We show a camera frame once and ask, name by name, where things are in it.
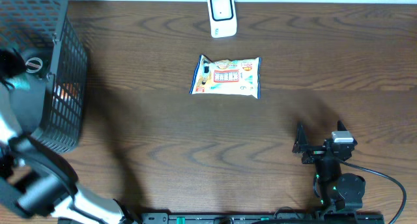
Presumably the right black cable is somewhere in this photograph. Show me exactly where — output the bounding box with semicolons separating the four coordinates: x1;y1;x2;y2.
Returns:
335;155;408;224

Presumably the teal snack packet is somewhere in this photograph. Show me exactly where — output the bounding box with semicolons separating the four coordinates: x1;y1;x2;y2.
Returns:
7;74;31;91

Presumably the yellow wet wipes pack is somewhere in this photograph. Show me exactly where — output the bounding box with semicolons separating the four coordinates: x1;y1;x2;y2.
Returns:
190;55;262;99

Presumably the dark grey plastic basket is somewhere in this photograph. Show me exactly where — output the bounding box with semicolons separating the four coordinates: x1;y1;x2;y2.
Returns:
1;0;88;154

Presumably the orange small snack box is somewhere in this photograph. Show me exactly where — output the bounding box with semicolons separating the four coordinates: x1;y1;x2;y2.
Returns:
54;83;81;102

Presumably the white barcode scanner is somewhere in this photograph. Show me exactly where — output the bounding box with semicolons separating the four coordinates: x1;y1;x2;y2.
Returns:
207;0;237;38

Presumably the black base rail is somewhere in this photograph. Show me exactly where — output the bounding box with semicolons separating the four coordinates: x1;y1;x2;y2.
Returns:
141;212;384;224

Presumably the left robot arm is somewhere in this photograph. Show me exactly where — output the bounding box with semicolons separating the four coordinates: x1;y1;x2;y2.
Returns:
1;48;142;224

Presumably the dark green round-label packet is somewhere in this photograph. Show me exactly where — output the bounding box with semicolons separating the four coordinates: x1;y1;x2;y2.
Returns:
25;57;46;76

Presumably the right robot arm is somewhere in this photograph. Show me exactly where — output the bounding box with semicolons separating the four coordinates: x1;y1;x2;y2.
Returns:
292;120;366;220

